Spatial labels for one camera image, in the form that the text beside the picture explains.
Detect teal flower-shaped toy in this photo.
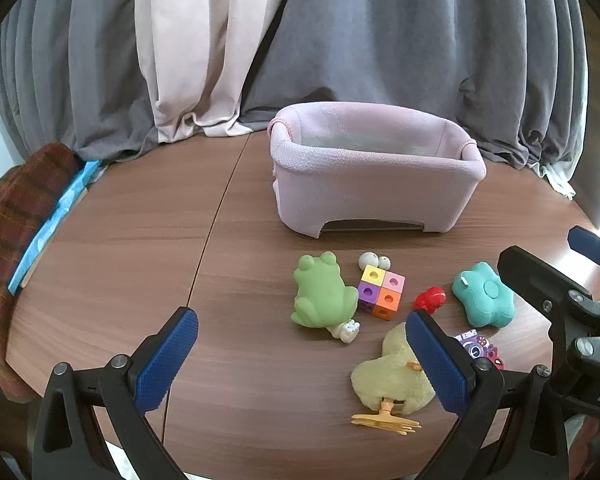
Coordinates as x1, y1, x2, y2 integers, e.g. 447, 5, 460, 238
452, 261, 516, 328

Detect multicolour cube block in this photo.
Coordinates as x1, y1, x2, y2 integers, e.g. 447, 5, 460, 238
357, 265, 406, 319

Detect yellow duck plush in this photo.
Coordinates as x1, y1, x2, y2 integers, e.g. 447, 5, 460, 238
350, 322, 437, 435

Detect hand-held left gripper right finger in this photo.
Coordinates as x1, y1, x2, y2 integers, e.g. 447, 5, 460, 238
405, 308, 571, 480

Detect pink fabric basket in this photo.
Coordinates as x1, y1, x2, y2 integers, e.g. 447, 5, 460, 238
267, 101, 487, 239

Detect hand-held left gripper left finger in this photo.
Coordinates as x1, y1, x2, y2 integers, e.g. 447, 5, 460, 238
32, 306, 199, 480

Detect green frog toy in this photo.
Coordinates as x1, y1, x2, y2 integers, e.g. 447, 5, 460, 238
291, 253, 360, 328

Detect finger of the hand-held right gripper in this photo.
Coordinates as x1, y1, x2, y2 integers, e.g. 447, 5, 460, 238
568, 226, 600, 277
497, 245, 595, 323

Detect small cream white toy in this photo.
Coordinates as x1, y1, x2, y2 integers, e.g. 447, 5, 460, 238
330, 319, 361, 345

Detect small red toy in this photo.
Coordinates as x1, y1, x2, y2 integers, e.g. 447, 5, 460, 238
414, 286, 448, 313

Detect blue patterned strip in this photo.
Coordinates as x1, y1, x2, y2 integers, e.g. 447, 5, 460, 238
7, 160, 106, 296

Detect purple printed card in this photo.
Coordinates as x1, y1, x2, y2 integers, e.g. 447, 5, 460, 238
452, 329, 506, 371

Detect beige curtain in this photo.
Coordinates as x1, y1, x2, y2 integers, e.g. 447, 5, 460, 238
135, 0, 301, 143

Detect grey curtain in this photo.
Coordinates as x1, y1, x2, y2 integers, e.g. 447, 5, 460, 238
0, 0, 161, 163
240, 0, 588, 181

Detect white sheer curtain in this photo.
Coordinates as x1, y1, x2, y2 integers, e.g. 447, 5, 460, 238
527, 155, 578, 201

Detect white double-ball toy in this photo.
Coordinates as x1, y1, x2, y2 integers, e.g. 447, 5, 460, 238
358, 252, 392, 271

